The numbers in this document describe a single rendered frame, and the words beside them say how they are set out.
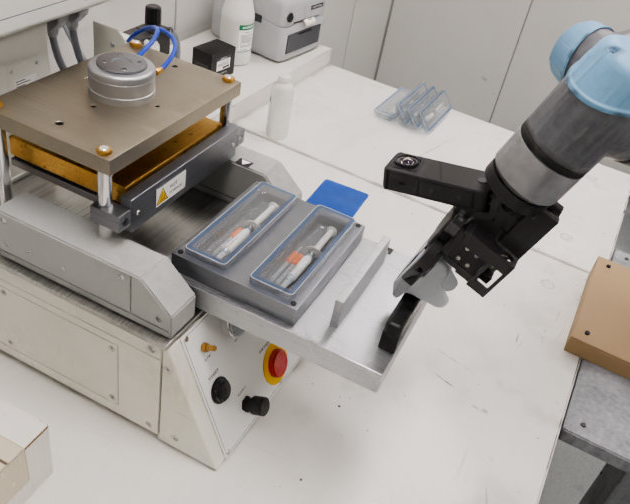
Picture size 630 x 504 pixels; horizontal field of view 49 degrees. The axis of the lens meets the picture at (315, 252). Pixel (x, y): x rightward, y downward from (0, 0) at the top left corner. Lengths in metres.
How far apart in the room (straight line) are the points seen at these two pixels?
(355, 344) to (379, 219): 0.63
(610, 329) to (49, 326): 0.88
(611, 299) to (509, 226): 0.63
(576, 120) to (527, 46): 2.62
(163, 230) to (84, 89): 0.21
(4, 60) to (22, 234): 0.23
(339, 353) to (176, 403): 0.22
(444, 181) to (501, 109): 2.65
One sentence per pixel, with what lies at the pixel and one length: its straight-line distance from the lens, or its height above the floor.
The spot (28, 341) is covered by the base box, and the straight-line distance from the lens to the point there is 0.98.
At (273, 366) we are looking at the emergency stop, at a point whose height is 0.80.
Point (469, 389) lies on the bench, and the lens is 1.10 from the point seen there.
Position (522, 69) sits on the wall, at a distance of 3.29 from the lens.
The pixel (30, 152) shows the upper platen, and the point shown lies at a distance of 0.89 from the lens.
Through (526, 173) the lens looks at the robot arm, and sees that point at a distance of 0.67.
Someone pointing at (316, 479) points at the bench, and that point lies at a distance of 0.93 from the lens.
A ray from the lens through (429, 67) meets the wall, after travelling 3.40.
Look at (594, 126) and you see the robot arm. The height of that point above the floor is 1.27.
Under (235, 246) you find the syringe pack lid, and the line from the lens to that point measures 0.82.
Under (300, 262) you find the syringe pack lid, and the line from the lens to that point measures 0.81.
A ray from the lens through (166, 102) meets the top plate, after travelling 0.88.
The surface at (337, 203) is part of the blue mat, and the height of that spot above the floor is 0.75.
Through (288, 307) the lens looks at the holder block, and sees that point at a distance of 0.77.
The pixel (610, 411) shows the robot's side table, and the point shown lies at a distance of 1.18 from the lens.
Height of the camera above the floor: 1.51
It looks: 37 degrees down
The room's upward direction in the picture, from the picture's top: 12 degrees clockwise
